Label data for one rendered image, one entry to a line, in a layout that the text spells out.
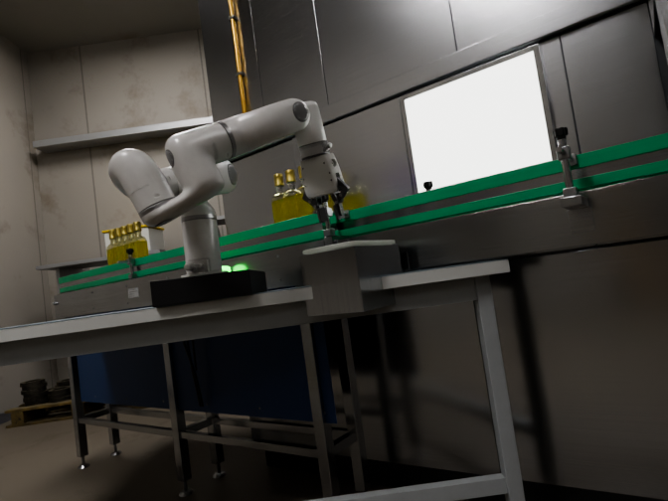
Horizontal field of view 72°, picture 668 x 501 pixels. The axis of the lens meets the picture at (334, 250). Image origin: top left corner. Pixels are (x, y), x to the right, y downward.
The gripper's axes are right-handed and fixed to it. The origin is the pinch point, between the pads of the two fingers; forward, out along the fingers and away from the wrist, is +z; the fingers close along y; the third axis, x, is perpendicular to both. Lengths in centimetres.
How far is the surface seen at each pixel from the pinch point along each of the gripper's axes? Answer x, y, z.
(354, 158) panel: -43.3, 13.7, -13.2
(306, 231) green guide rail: -12.6, 18.8, 5.1
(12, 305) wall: -61, 382, 30
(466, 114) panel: -44, -27, -17
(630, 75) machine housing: -45, -69, -15
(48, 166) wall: -142, 408, -87
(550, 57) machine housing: -48, -51, -26
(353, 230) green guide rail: -21.0, 7.4, 8.4
